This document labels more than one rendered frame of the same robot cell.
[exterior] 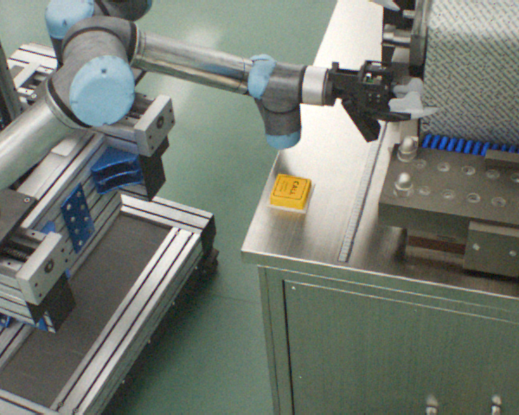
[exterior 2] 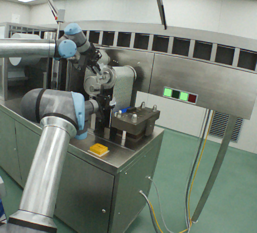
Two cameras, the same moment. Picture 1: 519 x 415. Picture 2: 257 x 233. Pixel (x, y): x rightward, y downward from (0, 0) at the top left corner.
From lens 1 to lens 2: 156 cm
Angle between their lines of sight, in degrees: 74
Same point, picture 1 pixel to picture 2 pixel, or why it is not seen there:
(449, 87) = (117, 93)
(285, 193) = (100, 148)
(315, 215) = (111, 149)
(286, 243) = (121, 158)
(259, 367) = not seen: outside the picture
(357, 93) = (106, 101)
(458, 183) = not seen: hidden behind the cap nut
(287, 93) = (90, 109)
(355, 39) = not seen: hidden behind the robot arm
